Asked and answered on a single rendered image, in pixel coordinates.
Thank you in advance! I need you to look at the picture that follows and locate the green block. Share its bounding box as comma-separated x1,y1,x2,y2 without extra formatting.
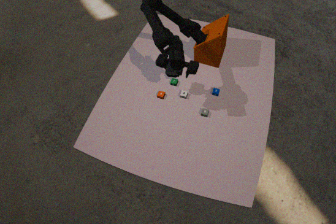
170,78,178,86

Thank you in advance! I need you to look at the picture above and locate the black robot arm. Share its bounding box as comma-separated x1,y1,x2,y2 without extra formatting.
140,0,208,77

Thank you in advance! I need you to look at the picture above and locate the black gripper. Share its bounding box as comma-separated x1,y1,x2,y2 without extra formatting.
155,54,199,78

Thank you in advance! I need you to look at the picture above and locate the blue block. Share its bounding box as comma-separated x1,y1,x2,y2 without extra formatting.
212,88,220,96

